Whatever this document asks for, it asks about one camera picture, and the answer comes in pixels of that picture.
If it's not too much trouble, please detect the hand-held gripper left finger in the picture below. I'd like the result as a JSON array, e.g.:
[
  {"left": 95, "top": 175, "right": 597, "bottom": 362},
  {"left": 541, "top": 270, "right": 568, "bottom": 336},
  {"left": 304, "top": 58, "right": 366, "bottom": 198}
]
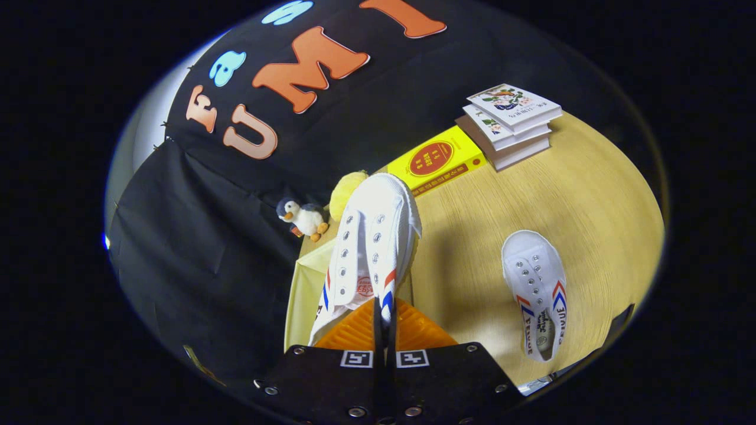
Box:
[{"left": 254, "top": 298, "right": 387, "bottom": 425}]

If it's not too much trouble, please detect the white book with green print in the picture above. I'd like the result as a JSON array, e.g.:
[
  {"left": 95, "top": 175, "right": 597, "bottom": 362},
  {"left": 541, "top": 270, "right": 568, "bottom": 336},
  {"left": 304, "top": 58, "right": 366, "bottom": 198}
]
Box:
[{"left": 462, "top": 104, "right": 553, "bottom": 151}]

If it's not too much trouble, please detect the cream fabric storage box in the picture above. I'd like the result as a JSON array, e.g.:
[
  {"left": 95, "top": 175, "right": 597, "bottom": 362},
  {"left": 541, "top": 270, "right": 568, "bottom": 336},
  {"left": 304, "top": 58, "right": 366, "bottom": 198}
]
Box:
[{"left": 283, "top": 237, "right": 415, "bottom": 352}]

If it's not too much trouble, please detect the white canvas shoe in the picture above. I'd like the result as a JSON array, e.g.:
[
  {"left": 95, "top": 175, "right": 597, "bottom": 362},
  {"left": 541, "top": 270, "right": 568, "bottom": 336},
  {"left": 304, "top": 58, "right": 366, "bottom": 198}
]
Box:
[
  {"left": 501, "top": 229, "right": 568, "bottom": 362},
  {"left": 307, "top": 172, "right": 423, "bottom": 346}
]

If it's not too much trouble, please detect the yellow fluffy plush ball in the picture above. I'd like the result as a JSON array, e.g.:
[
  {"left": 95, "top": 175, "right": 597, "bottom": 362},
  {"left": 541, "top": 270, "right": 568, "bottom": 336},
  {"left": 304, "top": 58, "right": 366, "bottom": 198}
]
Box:
[{"left": 328, "top": 171, "right": 370, "bottom": 222}]

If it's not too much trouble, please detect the yellow book with red circle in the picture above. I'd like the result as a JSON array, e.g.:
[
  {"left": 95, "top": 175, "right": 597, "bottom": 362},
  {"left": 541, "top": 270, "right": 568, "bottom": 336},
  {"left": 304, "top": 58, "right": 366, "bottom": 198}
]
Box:
[{"left": 387, "top": 125, "right": 488, "bottom": 197}]

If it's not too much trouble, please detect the penguin plush toy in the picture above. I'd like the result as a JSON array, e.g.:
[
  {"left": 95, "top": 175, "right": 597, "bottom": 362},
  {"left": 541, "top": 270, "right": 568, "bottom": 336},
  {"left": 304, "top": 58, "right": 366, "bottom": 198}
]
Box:
[{"left": 276, "top": 198, "right": 330, "bottom": 243}]

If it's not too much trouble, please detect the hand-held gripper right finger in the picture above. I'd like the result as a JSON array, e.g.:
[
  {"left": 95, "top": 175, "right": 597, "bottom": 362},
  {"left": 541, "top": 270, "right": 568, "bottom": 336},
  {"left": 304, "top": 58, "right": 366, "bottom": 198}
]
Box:
[{"left": 387, "top": 298, "right": 523, "bottom": 425}]

